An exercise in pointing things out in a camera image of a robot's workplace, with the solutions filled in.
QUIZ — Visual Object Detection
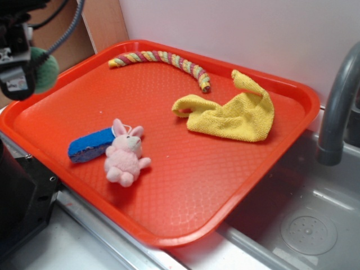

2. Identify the green rubber ball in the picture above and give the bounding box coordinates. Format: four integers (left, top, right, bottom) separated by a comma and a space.
31, 47, 59, 94

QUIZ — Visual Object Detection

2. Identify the grey corrugated cable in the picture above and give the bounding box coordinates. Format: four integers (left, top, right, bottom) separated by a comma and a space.
28, 0, 86, 70

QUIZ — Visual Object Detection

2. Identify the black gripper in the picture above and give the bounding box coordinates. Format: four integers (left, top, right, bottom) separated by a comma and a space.
1, 1, 48, 101

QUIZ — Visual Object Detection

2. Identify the red plastic tray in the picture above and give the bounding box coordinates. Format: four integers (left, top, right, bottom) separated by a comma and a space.
1, 40, 320, 248

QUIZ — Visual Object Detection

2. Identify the pink plush bunny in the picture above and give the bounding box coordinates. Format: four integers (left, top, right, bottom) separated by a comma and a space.
104, 119, 151, 187

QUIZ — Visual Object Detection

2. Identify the yellow cloth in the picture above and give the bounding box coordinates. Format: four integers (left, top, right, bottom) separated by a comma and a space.
172, 70, 275, 142

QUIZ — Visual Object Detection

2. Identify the grey faucet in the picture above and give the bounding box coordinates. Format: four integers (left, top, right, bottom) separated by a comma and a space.
316, 43, 359, 166

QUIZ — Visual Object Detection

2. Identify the multicolour braided rope toy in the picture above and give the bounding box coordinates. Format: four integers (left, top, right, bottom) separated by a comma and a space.
108, 51, 211, 93

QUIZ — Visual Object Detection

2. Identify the grey sink basin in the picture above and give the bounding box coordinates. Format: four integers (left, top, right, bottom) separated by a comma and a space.
170, 132, 359, 269

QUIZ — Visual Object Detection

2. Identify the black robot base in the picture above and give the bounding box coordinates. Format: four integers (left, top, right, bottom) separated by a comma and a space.
1, 142, 59, 261

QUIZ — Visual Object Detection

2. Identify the blue sponge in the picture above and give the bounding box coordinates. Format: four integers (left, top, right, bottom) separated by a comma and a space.
67, 128, 115, 163

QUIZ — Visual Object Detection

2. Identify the wooden board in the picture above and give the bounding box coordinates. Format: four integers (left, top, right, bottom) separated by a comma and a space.
82, 0, 129, 53

